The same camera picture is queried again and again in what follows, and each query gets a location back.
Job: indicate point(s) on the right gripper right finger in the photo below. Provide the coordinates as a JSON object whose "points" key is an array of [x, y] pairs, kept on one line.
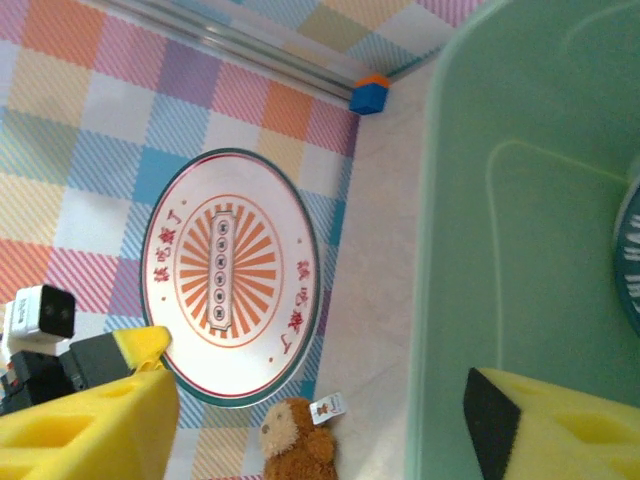
{"points": [[575, 440]]}

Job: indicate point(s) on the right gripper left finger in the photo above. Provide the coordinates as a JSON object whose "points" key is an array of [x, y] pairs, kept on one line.
{"points": [[75, 440]]}

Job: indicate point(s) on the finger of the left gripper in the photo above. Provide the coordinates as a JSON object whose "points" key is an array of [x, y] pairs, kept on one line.
{"points": [[142, 345]]}

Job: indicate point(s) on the orange sunburst plate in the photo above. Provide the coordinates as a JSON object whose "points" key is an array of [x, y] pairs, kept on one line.
{"points": [[230, 270]]}

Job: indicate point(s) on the dark rim lettered plate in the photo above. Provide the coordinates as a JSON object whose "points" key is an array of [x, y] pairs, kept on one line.
{"points": [[631, 260]]}

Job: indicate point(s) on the green plastic bin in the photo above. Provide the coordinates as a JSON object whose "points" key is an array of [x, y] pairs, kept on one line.
{"points": [[525, 225]]}

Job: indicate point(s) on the brown teddy bear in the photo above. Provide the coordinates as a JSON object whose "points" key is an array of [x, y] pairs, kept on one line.
{"points": [[300, 450]]}

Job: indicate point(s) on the blue block orange top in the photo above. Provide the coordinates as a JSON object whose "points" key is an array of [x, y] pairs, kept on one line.
{"points": [[367, 97]]}

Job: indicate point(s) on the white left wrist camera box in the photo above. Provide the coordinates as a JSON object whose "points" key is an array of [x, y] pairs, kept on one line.
{"points": [[25, 315]]}

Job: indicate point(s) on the aluminium corner post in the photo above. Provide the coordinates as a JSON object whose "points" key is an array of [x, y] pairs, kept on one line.
{"points": [[250, 47]]}

